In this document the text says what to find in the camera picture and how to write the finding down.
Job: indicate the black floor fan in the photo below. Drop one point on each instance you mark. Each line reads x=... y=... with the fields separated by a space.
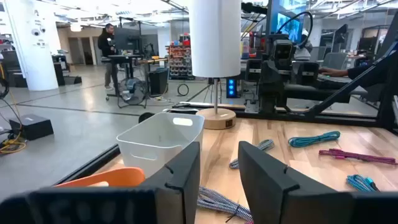
x=132 y=90

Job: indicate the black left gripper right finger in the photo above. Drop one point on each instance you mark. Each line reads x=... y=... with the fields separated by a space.
x=267 y=186

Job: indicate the person's hand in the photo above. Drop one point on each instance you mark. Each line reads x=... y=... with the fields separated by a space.
x=332 y=72

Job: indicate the white round pillar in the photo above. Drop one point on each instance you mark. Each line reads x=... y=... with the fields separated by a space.
x=34 y=56

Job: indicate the parts storage shelf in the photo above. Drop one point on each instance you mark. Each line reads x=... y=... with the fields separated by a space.
x=180 y=62

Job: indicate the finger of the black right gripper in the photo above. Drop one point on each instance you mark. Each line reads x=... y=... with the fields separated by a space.
x=254 y=71
x=308 y=74

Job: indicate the person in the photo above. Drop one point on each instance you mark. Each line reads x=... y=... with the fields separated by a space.
x=105 y=42

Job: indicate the blue-lit black device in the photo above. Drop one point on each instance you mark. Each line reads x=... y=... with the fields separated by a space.
x=231 y=88

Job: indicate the light grey plastic bin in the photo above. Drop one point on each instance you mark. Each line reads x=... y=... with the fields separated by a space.
x=155 y=140

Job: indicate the orange plastic bin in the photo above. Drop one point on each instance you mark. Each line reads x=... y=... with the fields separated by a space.
x=124 y=177

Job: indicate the white shade wooden base lamp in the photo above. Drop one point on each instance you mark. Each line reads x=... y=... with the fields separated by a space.
x=214 y=37

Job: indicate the black standing desk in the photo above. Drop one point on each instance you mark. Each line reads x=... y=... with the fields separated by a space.
x=124 y=57

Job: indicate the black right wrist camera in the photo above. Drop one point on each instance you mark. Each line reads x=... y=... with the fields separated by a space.
x=283 y=51

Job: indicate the grey office chair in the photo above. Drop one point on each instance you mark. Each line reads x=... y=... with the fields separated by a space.
x=334 y=60

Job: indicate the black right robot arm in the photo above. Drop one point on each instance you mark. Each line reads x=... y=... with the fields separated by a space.
x=311 y=93

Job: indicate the large blue display screen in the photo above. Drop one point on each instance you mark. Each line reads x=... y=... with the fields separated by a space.
x=289 y=25

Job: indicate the black computer monitor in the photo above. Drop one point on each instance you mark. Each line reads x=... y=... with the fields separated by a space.
x=126 y=39

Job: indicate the black waste bin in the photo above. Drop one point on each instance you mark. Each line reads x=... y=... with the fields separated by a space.
x=158 y=82

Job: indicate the black box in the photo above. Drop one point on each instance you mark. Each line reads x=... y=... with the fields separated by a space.
x=31 y=126

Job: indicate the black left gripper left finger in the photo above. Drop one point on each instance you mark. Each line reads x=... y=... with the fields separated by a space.
x=183 y=174

